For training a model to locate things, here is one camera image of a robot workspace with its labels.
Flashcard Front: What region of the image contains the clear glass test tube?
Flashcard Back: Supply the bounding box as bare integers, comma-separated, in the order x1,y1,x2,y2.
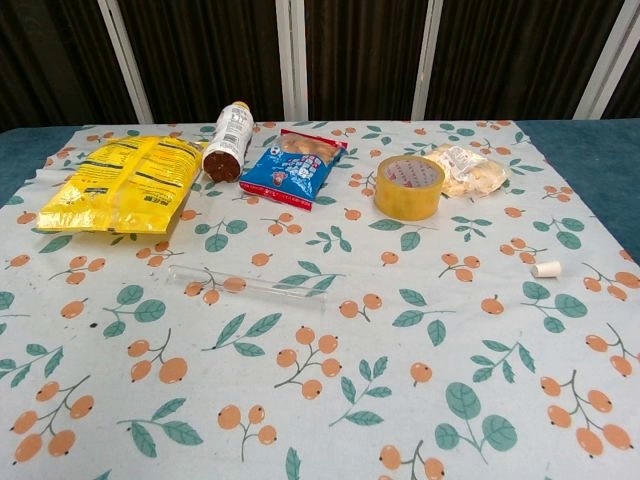
167,263,332,315

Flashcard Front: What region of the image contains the blue snack packet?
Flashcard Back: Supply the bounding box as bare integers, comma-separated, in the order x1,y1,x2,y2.
238,128,350,210

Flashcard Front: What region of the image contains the yellow packing tape roll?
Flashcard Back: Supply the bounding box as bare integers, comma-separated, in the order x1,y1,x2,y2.
373,154,446,221

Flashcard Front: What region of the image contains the white bottle with brown drink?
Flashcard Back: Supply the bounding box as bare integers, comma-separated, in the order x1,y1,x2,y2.
201,101,255,184

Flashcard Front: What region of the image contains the floral fruit print tablecloth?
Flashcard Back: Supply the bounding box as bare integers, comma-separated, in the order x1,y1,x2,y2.
0,119,640,480

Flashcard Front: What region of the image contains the clear bag of pale snacks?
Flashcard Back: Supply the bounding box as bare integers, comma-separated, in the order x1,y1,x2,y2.
423,142,510,201

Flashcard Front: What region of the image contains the yellow snack bag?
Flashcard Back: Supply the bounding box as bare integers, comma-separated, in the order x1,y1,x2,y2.
35,134,209,235

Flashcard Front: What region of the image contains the dark pleated curtain backdrop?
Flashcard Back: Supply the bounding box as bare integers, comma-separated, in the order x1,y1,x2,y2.
0,0,640,134

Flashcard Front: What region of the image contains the white partition frame post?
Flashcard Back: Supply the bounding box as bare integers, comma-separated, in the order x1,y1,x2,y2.
573,0,640,120
96,0,154,125
410,0,445,121
274,0,309,121

